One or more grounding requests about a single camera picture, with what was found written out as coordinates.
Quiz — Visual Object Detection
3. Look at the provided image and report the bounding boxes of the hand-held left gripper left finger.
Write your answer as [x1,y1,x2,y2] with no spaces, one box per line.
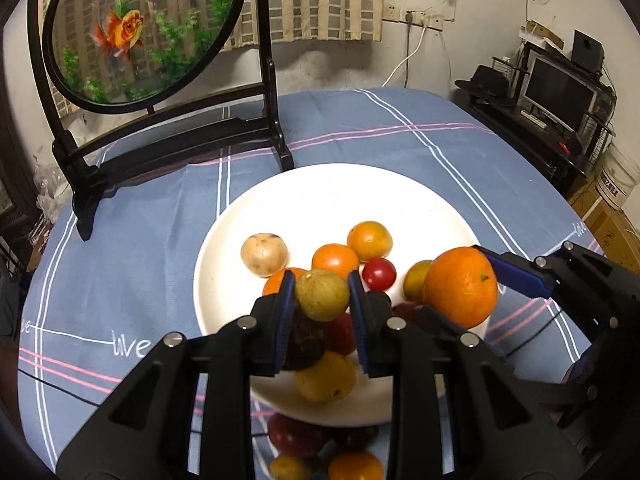
[56,270,297,480]

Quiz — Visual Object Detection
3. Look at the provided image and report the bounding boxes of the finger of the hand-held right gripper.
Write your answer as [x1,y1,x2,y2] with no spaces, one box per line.
[470,241,626,343]
[419,306,601,411]

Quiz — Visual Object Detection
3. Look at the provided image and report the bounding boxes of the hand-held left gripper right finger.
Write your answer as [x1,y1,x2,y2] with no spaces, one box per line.
[348,270,586,480]

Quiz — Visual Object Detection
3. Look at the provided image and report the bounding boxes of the dark purple round fruit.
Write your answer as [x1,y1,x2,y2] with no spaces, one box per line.
[285,310,331,372]

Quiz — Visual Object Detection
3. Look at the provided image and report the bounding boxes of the yellow round fruit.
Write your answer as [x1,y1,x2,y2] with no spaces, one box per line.
[295,268,351,322]

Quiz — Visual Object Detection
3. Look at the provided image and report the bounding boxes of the orange mandarin with stem dot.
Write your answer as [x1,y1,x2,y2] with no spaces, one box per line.
[423,247,499,330]

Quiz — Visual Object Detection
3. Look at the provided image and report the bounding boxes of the yellow-orange tomato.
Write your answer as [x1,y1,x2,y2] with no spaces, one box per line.
[403,260,435,304]

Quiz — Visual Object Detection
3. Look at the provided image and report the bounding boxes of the white oval plate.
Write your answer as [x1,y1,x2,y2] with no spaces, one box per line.
[192,162,493,428]

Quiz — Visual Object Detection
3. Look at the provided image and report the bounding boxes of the small tan round fruit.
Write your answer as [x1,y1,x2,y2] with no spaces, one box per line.
[240,232,289,278]

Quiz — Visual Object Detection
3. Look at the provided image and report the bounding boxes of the large orange tomato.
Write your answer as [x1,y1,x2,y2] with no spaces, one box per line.
[311,243,361,281]

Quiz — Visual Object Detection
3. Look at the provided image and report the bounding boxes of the large yellow fruit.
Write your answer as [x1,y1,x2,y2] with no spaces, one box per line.
[294,351,357,405]

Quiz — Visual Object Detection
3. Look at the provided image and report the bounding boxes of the small orange tomato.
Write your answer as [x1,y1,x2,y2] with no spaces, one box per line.
[347,220,393,262]

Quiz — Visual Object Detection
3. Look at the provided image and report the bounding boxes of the brown cardboard box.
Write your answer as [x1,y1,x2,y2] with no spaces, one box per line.
[570,172,638,261]

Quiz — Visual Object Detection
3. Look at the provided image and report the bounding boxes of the large red plum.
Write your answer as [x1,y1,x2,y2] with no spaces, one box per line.
[267,412,328,458]

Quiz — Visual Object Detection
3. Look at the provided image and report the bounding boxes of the black metal desk rack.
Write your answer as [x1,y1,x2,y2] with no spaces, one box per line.
[454,42,617,197]

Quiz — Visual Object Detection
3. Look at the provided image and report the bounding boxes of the white plastic bucket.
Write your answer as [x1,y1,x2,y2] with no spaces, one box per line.
[599,140,640,210]

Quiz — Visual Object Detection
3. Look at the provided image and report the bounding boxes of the orange tomato with stem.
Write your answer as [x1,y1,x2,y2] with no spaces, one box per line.
[327,451,385,480]

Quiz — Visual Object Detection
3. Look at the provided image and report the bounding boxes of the blue striped tablecloth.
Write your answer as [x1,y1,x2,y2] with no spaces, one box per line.
[17,87,601,480]

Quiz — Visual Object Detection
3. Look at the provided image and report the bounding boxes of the small yellow-green fruit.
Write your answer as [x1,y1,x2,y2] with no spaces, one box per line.
[269,454,313,480]

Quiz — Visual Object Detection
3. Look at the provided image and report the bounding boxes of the computer monitor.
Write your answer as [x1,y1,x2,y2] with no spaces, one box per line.
[520,55,600,133]

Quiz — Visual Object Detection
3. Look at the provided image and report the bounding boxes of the black hat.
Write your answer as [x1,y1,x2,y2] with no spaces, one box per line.
[454,65,516,108]

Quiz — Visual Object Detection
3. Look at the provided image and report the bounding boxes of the black speaker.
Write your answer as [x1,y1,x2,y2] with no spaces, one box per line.
[571,30,605,73]

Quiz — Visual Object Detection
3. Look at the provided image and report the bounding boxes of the flat cardboard carton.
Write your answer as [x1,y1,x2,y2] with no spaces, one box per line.
[519,20,568,53]

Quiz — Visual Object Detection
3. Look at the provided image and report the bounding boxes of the clear plastic bags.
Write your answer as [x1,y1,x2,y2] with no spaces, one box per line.
[32,155,73,226]

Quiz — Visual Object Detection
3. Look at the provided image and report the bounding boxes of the dark wooden cabinet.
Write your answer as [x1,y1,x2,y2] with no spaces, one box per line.
[0,110,41,261]

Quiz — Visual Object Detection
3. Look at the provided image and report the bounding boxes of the beige checked curtain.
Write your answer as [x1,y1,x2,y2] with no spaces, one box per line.
[37,0,387,116]

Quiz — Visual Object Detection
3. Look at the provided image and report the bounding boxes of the white power cable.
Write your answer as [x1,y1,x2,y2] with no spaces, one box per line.
[381,24,427,89]

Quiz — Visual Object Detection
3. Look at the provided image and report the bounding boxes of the white wall power outlet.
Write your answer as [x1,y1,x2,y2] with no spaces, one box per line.
[384,2,446,31]

